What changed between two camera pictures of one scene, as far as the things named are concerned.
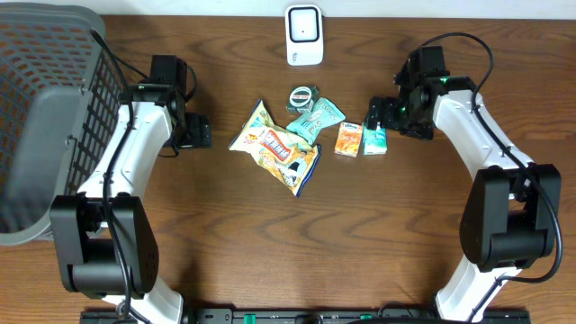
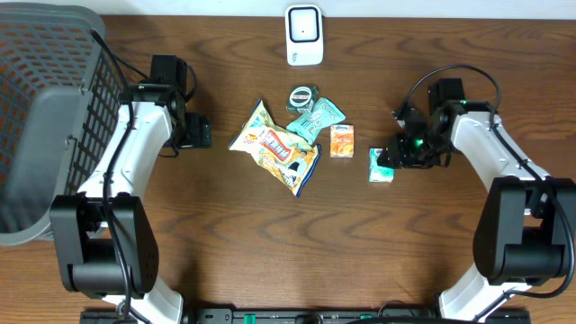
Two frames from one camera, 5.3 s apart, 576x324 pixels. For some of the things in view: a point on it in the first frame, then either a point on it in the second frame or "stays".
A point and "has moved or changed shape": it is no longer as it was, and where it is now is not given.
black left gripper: (198, 130) stays
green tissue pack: (375, 141) to (377, 173)
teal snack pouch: (325, 114) stays
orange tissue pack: (348, 139) has moved or changed shape
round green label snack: (302, 97) stays
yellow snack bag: (292, 158) stays
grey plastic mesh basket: (60, 87) stays
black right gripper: (422, 130) to (399, 154)
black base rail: (311, 316) stays
